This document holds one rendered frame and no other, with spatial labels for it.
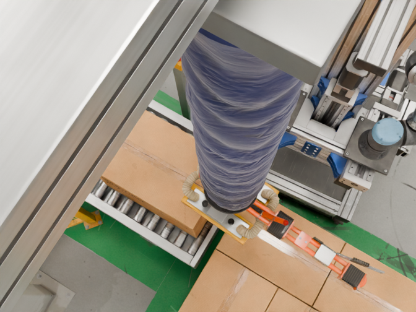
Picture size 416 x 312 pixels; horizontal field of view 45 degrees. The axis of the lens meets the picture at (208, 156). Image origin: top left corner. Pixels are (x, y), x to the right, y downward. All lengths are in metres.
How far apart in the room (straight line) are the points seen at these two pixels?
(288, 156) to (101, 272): 1.43
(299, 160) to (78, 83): 2.99
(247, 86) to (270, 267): 2.08
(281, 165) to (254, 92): 2.46
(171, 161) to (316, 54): 1.99
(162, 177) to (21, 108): 2.15
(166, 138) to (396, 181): 1.74
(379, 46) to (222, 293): 1.69
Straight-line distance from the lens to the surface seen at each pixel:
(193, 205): 2.22
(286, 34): 0.52
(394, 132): 2.29
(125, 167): 2.49
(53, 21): 0.33
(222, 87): 0.79
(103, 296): 3.41
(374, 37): 1.56
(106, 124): 0.34
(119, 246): 3.40
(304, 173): 3.25
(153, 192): 2.44
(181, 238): 2.80
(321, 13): 0.53
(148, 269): 3.36
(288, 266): 2.81
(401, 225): 3.56
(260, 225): 2.15
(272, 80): 0.77
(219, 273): 2.78
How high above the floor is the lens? 3.32
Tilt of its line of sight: 75 degrees down
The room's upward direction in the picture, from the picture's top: 5 degrees counter-clockwise
